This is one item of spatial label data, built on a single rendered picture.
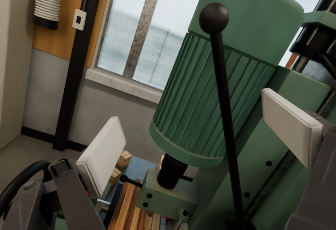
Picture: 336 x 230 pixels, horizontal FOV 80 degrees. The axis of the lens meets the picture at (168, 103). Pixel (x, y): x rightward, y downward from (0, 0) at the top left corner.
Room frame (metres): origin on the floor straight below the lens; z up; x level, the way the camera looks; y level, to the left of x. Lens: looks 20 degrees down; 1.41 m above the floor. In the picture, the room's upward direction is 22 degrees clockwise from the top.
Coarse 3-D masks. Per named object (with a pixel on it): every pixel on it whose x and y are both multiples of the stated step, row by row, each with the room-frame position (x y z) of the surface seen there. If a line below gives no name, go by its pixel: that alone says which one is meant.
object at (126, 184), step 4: (124, 184) 0.45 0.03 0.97; (124, 188) 0.44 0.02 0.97; (124, 192) 0.43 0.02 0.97; (120, 196) 0.41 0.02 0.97; (124, 196) 0.42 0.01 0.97; (120, 200) 0.40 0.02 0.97; (120, 204) 0.39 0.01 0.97; (116, 208) 0.37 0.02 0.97; (120, 208) 0.38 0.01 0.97; (116, 212) 0.36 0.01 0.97; (112, 216) 0.35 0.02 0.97; (116, 216) 0.35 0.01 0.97; (112, 220) 0.34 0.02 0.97; (116, 220) 0.34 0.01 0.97; (112, 224) 0.33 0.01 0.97; (108, 228) 0.32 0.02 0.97; (112, 228) 0.32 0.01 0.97
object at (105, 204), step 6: (120, 186) 0.41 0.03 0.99; (120, 192) 0.40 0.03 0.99; (114, 198) 0.37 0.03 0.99; (102, 204) 0.37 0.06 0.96; (108, 204) 0.38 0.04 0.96; (114, 204) 0.36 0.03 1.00; (102, 210) 0.37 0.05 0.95; (108, 210) 0.34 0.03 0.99; (114, 210) 0.34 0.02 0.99; (108, 216) 0.33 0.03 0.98; (108, 222) 0.33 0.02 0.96
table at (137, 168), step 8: (136, 160) 0.66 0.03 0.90; (144, 160) 0.68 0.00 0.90; (120, 168) 0.58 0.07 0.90; (128, 168) 0.60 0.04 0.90; (136, 168) 0.61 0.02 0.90; (144, 168) 0.63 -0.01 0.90; (152, 168) 0.65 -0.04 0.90; (128, 176) 0.56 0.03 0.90; (136, 176) 0.58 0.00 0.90; (144, 176) 0.59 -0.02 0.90; (112, 192) 0.47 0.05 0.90; (104, 216) 0.39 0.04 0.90
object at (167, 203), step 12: (144, 180) 0.40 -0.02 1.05; (156, 180) 0.40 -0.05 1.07; (180, 180) 0.43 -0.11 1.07; (144, 192) 0.37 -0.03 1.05; (156, 192) 0.37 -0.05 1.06; (168, 192) 0.38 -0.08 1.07; (180, 192) 0.39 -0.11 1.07; (192, 192) 0.41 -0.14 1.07; (144, 204) 0.36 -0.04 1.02; (156, 204) 0.37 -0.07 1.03; (168, 204) 0.37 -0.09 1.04; (180, 204) 0.37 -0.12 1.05; (192, 204) 0.38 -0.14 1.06; (168, 216) 0.37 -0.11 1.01
